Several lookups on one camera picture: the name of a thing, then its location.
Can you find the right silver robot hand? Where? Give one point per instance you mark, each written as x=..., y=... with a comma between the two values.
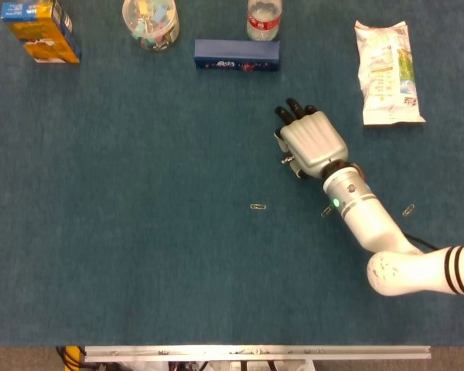
x=313, y=143

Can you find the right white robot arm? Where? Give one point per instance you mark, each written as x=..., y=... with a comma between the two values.
x=371, y=224

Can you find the clear jar of binder clips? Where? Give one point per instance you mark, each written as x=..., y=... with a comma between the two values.
x=151, y=27

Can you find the silver paper clip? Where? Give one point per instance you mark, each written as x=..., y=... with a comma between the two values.
x=408, y=210
x=258, y=206
x=325, y=212

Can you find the white green snack bag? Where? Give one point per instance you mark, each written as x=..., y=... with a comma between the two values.
x=386, y=73

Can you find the dark blue rectangular box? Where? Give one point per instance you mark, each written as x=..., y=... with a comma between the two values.
x=236, y=52

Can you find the water bottle with red label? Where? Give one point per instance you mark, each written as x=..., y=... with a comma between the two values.
x=263, y=23

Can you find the teal felt table cloth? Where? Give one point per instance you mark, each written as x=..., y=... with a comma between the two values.
x=178, y=270

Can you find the yellow blue carton box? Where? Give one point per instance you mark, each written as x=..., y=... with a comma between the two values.
x=42, y=38

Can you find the aluminium profile rail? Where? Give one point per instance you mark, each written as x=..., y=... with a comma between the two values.
x=255, y=352

